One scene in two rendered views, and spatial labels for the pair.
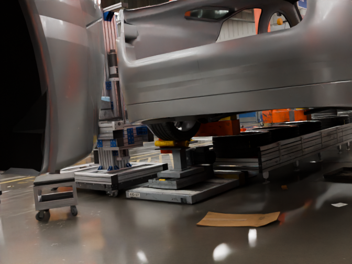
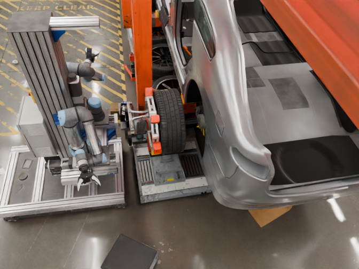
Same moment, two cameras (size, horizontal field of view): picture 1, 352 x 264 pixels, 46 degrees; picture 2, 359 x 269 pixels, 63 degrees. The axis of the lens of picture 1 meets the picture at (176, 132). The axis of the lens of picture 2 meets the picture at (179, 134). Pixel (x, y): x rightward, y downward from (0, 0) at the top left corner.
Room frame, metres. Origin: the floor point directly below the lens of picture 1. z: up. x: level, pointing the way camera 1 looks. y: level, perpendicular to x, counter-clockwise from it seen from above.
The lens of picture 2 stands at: (3.01, 1.59, 3.11)
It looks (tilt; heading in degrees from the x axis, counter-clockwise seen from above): 51 degrees down; 303
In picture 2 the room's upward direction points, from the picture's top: 6 degrees clockwise
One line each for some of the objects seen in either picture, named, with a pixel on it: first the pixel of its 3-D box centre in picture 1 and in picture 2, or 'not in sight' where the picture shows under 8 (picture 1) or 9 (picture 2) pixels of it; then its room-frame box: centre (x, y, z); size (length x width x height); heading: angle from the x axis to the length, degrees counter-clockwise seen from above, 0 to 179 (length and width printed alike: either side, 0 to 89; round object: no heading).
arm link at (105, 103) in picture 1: (104, 102); (93, 144); (4.47, 0.73, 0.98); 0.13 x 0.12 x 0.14; 62
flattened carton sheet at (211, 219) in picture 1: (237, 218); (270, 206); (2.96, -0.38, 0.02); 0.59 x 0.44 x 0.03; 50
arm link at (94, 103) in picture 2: not in sight; (94, 104); (4.84, 0.40, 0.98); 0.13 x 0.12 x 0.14; 33
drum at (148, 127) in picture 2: not in sight; (144, 124); (4.39, 0.17, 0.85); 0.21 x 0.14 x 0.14; 50
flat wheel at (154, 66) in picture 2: (272, 136); (164, 62); (5.26, -1.21, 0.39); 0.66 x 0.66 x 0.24
